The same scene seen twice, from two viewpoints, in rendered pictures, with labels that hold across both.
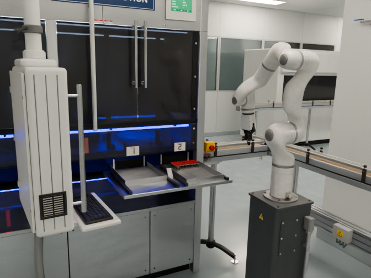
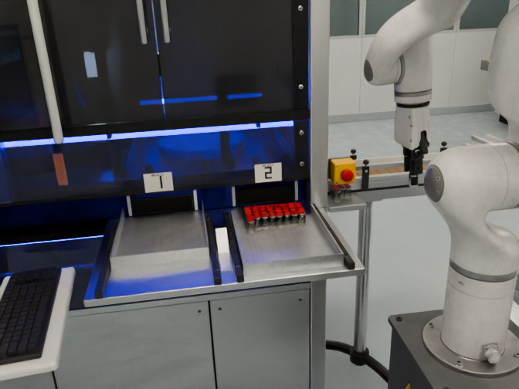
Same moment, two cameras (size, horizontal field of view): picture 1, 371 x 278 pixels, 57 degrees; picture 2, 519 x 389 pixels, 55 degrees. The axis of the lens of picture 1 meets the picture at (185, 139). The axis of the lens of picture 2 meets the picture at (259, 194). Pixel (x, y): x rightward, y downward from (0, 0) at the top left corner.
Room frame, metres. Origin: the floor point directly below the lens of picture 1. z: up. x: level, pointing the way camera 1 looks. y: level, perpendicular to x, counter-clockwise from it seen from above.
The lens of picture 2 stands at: (0.90, -0.41, 1.54)
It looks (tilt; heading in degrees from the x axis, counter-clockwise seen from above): 22 degrees down; 19
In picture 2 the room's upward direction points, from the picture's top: 2 degrees counter-clockwise
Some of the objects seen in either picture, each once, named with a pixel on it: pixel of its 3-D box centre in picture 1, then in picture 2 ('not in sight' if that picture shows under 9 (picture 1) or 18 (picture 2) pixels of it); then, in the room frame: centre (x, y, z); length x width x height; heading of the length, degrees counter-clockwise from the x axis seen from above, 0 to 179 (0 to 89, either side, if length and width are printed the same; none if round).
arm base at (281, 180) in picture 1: (281, 181); (476, 306); (1.82, -0.54, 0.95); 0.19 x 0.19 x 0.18
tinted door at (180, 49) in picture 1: (169, 75); (232, 9); (2.29, 0.12, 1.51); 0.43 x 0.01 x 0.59; 117
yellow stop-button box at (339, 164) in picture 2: (208, 146); (342, 170); (2.46, -0.17, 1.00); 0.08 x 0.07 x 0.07; 27
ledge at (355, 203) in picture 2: (206, 161); (341, 200); (2.50, -0.17, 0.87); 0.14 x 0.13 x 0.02; 27
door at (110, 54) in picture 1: (100, 75); (64, 16); (2.09, 0.52, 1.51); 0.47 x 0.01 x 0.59; 117
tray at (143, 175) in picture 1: (137, 172); (161, 231); (2.09, 0.30, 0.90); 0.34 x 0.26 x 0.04; 27
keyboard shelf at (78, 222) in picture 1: (81, 211); (10, 319); (1.72, 0.55, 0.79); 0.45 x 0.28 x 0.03; 32
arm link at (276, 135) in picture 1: (280, 144); (474, 209); (1.81, -0.51, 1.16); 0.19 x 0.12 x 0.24; 119
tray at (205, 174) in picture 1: (192, 171); (281, 235); (2.14, -0.05, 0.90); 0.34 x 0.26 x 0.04; 26
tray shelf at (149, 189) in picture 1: (166, 176); (222, 243); (2.10, 0.12, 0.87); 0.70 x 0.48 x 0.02; 117
